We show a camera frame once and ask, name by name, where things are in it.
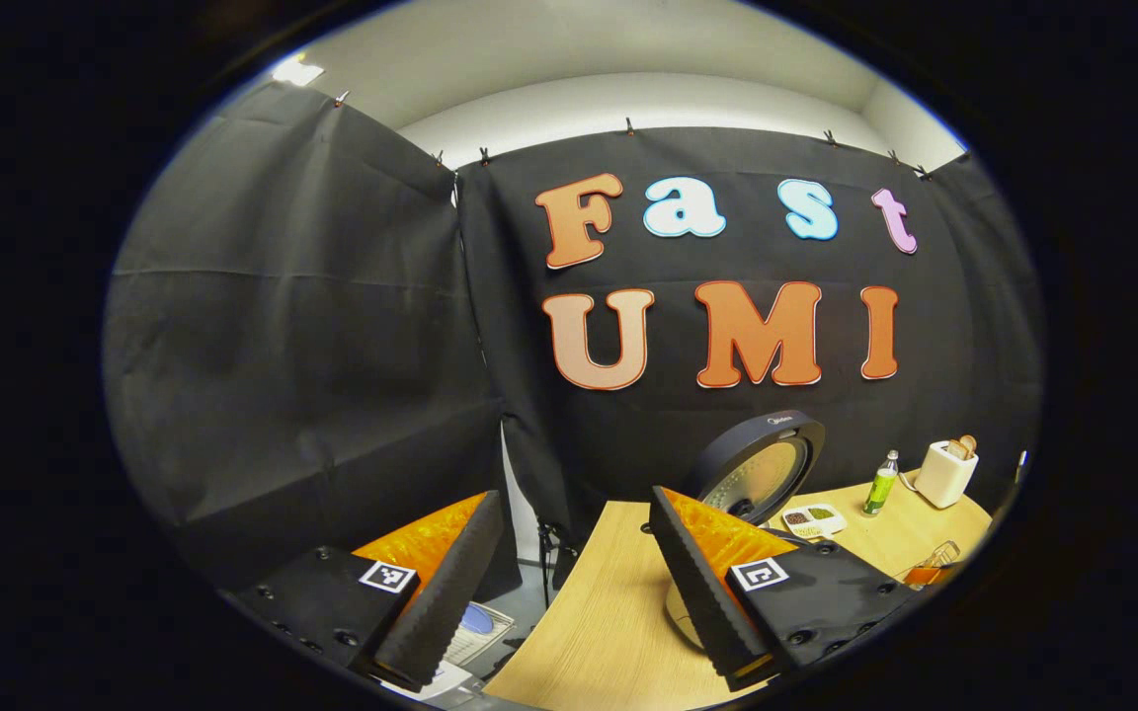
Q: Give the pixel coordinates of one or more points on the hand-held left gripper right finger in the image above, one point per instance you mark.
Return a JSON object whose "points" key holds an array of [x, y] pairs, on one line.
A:
{"points": [[702, 583]]}

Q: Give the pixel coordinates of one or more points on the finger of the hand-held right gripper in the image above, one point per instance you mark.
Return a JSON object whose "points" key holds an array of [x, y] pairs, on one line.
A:
{"points": [[925, 574]]}

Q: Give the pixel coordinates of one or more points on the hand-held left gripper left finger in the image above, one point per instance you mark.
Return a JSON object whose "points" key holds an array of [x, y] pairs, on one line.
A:
{"points": [[446, 592]]}

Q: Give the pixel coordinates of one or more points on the black rice cooker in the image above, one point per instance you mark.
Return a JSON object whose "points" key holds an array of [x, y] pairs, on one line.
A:
{"points": [[757, 469]]}

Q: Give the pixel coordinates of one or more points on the blue item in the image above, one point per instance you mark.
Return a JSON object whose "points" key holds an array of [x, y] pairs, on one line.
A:
{"points": [[476, 619]]}

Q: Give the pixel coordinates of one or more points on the white toaster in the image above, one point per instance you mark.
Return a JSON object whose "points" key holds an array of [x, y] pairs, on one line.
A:
{"points": [[942, 479]]}

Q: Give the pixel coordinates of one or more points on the green drink bottle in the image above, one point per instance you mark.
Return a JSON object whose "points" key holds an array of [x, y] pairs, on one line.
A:
{"points": [[880, 486]]}

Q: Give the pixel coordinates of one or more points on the black tripod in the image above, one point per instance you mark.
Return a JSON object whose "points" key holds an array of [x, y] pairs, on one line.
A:
{"points": [[546, 553]]}

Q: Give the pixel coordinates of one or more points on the white divided dish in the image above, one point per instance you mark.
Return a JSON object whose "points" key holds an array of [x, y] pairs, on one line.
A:
{"points": [[813, 518]]}

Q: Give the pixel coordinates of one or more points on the toast slice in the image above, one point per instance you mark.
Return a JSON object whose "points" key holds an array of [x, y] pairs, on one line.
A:
{"points": [[954, 448], [968, 444]]}

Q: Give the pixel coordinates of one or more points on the black backdrop cloth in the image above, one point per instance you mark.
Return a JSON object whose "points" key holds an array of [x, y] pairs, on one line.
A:
{"points": [[312, 346]]}

